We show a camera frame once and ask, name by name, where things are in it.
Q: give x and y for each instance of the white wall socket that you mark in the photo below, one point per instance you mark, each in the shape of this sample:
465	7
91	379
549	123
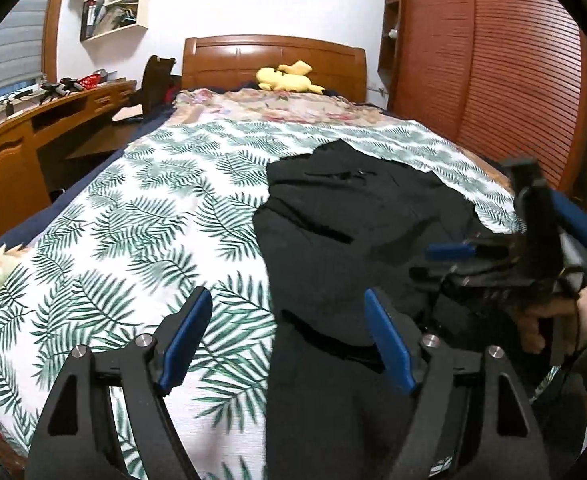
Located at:
377	89

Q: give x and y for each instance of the row of books and files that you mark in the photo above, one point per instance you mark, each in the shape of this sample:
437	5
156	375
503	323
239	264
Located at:
108	17

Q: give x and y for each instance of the floral blanket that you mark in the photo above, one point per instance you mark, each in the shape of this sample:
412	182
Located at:
273	107

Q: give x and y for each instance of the navy blue bed sheet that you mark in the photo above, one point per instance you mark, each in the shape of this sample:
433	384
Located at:
38	215

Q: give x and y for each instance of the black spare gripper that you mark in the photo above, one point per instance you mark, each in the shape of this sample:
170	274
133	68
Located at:
60	89

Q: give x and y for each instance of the small white figurine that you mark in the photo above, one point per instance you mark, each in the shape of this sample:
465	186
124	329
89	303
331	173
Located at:
393	32

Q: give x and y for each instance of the wooden bed headboard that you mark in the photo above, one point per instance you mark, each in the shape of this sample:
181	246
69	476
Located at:
223	62

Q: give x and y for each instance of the black buttoned coat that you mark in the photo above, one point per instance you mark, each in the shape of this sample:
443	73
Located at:
333	240

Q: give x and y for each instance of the wooden slatted wardrobe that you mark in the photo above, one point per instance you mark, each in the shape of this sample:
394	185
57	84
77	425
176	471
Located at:
498	60

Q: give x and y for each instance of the wooden desk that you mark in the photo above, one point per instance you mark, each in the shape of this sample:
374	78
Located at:
3	160

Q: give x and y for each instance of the person's right hand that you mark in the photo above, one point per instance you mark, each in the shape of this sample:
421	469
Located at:
586	315

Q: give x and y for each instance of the white wall shelf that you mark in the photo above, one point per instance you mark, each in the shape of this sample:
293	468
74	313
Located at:
142	10

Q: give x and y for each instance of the yellow plush toy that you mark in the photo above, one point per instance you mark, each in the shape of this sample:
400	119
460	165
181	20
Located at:
286	80

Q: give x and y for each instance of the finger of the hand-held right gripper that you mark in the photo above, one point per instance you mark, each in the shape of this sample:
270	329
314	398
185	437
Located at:
463	280
453	251

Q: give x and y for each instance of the wooden window frame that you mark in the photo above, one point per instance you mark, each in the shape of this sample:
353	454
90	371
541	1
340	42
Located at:
50	35

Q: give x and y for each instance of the white paper sheets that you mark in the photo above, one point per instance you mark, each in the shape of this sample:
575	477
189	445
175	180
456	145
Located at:
128	112

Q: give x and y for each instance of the red basket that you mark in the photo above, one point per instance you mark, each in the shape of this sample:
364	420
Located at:
90	82

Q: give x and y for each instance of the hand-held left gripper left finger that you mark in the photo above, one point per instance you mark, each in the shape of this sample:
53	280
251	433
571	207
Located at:
188	340

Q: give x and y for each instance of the dark wooden chair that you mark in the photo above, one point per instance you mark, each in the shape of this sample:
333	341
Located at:
153	85

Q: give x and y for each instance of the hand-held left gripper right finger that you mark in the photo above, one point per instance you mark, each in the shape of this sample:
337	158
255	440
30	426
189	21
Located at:
391	345

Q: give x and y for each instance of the leaf print bed sheet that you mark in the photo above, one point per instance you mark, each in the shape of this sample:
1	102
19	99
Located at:
138	240

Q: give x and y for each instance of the grey window blind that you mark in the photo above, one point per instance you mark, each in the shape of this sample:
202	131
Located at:
13	50

